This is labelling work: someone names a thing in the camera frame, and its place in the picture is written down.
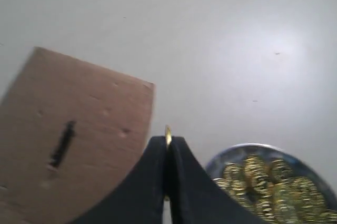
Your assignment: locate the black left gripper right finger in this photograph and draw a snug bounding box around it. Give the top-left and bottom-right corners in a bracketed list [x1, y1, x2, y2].
[168, 137, 263, 224]

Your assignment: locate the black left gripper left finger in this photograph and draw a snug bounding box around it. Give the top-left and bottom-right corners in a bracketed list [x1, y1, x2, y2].
[70, 136, 167, 224]

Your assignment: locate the gold dollar coin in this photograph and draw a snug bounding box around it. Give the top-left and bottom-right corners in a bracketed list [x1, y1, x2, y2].
[164, 125, 172, 202]

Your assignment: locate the brown cardboard box with slot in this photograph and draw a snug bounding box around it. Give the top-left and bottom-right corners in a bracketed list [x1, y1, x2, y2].
[1, 47, 155, 223]

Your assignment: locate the round silver metal plate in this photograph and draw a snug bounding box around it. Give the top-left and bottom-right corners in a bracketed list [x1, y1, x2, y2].
[205, 143, 336, 223]

